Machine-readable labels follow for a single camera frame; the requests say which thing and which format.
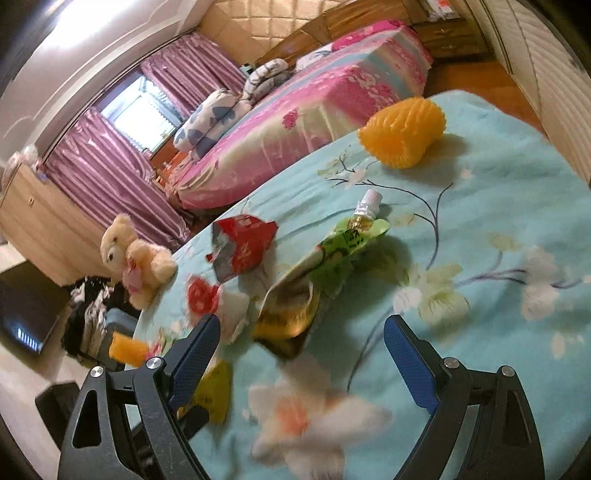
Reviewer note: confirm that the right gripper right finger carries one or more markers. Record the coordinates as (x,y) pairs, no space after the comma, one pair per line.
(504,444)

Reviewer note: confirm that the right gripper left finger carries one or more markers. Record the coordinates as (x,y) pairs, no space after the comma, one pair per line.
(123,424)

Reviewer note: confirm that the yellow wrapper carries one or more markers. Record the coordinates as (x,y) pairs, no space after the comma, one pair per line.
(212,393)

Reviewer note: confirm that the red white wrapper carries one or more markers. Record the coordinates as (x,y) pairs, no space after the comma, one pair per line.
(229,307)

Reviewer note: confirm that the green drink pouch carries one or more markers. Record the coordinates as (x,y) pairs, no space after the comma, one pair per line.
(304,294)

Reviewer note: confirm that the red snack bag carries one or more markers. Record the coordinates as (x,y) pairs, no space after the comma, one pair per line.
(238,245)

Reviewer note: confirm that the orange ribbed cup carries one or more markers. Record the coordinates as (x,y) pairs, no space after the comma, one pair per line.
(127,350)

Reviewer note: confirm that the cream teddy bear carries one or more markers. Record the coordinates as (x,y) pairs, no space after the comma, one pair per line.
(142,267)

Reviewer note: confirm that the teal floral bedsheet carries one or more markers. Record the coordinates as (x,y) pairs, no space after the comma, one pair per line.
(487,257)

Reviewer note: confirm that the wooden wardrobe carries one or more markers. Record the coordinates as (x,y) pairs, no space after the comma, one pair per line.
(49,230)

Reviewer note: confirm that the left pink curtain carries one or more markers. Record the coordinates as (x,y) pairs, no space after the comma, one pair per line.
(104,175)

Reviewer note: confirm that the pink curtain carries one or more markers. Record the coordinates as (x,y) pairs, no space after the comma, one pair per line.
(104,175)
(189,69)

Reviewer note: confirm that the blue heart folded quilt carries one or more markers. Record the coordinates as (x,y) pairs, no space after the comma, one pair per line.
(214,117)

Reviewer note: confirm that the right pink curtain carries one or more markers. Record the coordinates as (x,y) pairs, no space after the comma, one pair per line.
(189,69)

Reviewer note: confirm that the white louvered closet doors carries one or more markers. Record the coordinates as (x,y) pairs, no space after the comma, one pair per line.
(555,84)

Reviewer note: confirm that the pink floral bed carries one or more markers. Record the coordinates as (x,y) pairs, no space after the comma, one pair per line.
(329,94)

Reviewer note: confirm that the grey white folded quilt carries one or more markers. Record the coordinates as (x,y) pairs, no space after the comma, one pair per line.
(264,79)

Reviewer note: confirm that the wooden nightstand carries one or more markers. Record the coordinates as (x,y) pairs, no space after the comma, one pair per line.
(454,39)

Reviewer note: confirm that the pink pillow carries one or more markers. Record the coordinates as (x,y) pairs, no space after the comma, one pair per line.
(365,32)

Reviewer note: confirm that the wooden headboard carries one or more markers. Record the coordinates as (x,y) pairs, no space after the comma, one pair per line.
(335,23)

